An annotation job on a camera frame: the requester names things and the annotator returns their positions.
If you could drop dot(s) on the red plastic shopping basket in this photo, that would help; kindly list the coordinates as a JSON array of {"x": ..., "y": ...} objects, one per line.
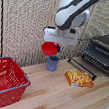
[{"x": 5, "y": 81}]

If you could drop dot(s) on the blue cup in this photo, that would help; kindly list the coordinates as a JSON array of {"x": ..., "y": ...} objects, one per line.
[{"x": 52, "y": 63}]

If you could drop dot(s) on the black toaster oven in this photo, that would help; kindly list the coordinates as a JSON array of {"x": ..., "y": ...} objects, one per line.
[{"x": 103, "y": 53}]

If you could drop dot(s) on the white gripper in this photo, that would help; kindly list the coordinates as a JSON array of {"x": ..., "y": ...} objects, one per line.
[{"x": 61, "y": 36}]

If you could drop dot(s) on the orange yellow food box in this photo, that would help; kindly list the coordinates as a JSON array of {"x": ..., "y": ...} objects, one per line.
[{"x": 79, "y": 79}]

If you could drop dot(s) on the red bowl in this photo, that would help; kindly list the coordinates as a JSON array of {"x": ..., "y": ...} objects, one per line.
[{"x": 49, "y": 48}]

